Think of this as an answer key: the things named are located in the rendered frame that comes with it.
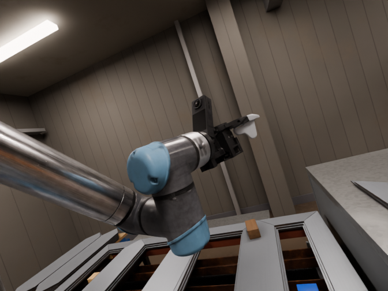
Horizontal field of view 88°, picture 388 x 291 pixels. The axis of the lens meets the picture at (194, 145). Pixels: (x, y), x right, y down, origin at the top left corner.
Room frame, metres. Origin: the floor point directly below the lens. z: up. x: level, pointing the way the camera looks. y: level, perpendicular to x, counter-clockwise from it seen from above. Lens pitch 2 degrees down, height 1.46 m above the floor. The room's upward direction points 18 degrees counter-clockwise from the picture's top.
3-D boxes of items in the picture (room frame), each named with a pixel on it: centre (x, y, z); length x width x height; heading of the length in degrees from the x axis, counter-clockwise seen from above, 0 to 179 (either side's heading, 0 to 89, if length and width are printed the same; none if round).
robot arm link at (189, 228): (0.36, 0.07, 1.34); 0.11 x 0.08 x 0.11; 50
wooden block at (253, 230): (1.10, -0.16, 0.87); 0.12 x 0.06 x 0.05; 171
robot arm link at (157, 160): (0.34, 0.06, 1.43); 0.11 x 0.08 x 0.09; 140
